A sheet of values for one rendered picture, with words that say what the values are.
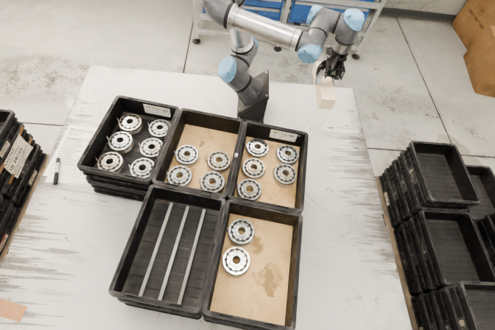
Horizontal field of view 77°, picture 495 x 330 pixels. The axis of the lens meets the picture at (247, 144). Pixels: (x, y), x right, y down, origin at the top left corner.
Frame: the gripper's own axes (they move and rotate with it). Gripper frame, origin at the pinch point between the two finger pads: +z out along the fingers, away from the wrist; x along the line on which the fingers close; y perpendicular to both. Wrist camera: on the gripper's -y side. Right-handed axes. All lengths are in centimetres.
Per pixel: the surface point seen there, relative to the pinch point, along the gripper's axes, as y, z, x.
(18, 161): 11, 72, -159
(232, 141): 17.8, 25.8, -38.7
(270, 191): 42, 26, -21
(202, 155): 26, 26, -52
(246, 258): 72, 23, -31
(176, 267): 75, 26, -57
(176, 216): 56, 26, -59
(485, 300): 77, 59, 89
